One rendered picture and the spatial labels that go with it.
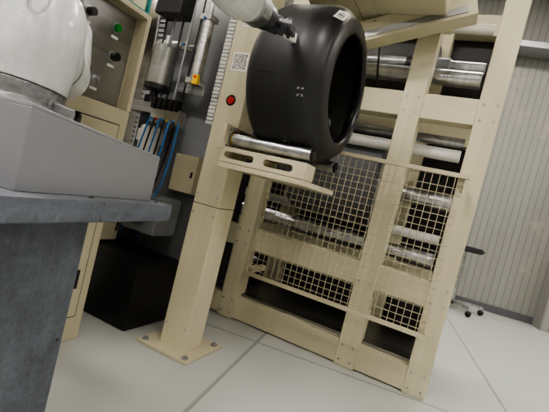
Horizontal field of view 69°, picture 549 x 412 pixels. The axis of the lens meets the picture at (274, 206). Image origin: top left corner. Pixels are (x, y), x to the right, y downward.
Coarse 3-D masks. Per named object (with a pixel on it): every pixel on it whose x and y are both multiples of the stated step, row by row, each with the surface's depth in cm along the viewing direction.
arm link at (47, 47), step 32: (0, 0) 75; (32, 0) 74; (64, 0) 77; (0, 32) 73; (32, 32) 74; (64, 32) 77; (0, 64) 73; (32, 64) 74; (64, 64) 79; (64, 96) 82
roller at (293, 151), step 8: (232, 136) 153; (240, 136) 151; (232, 144) 153; (240, 144) 151; (248, 144) 149; (256, 144) 147; (264, 144) 146; (272, 144) 145; (280, 144) 144; (288, 144) 143; (272, 152) 146; (280, 152) 144; (288, 152) 142; (296, 152) 141; (304, 152) 139; (312, 152) 138; (312, 160) 140
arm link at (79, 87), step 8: (80, 0) 99; (88, 32) 99; (88, 40) 99; (88, 48) 99; (88, 56) 99; (88, 64) 101; (88, 72) 100; (80, 80) 95; (88, 80) 103; (72, 88) 95; (80, 88) 99; (72, 96) 101
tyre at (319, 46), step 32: (320, 32) 129; (352, 32) 140; (256, 64) 136; (288, 64) 130; (320, 64) 128; (352, 64) 172; (256, 96) 138; (288, 96) 132; (320, 96) 131; (352, 96) 177; (256, 128) 147; (288, 128) 138; (320, 128) 138; (352, 128) 168; (320, 160) 154
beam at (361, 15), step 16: (320, 0) 181; (336, 0) 178; (352, 0) 174; (368, 0) 171; (384, 0) 168; (400, 0) 165; (416, 0) 162; (432, 0) 159; (448, 0) 160; (368, 16) 185
